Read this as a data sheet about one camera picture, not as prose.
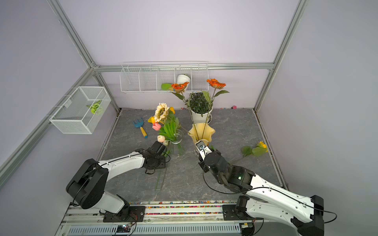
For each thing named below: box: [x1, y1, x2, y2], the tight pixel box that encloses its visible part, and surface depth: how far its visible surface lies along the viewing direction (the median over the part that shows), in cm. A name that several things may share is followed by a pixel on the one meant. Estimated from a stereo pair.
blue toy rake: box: [132, 118, 149, 139], surface depth 113 cm
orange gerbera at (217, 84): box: [201, 78, 230, 141], surface depth 78 cm
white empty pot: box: [176, 74, 191, 85], surface depth 95 cm
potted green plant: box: [187, 90, 214, 124], surface depth 101 cm
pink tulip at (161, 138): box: [157, 134, 166, 143], surface depth 71 cm
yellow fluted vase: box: [187, 122, 216, 147], surface depth 86 cm
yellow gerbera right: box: [228, 141, 269, 165], surface depth 95 cm
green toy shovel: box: [160, 83, 172, 91], surface depth 103 cm
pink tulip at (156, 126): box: [152, 122, 161, 131], surface depth 74 cm
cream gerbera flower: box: [154, 102, 170, 122], surface depth 64 cm
